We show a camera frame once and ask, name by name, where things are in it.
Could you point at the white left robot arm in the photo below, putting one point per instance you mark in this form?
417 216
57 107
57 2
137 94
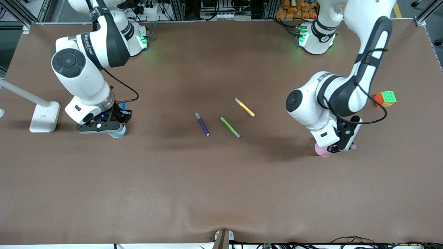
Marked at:
311 103

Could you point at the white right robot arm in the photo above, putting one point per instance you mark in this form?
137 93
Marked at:
83 79

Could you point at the pink mesh cup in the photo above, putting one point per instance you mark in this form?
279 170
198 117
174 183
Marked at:
322 151

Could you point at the light blue mesh cup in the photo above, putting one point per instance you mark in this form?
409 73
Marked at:
117 134

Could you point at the white lamp stand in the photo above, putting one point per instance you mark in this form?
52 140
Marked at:
43 119

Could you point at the colourful puzzle cube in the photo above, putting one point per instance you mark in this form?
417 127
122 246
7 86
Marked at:
387 97

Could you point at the purple marker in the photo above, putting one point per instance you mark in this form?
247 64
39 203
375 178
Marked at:
202 124

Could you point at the yellow marker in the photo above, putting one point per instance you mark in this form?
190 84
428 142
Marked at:
244 107

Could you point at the green marker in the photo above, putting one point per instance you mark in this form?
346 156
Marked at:
230 127

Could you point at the white power strip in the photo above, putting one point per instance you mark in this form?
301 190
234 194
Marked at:
148 9
226 16

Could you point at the brown table mat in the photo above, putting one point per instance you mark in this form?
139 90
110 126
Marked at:
221 190

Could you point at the orange packaged goods pile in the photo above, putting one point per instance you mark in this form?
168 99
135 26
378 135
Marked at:
287 12

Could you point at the aluminium frame profile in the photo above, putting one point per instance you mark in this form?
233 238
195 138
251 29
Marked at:
424 15
26 19

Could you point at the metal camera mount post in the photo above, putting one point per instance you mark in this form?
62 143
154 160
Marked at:
221 242

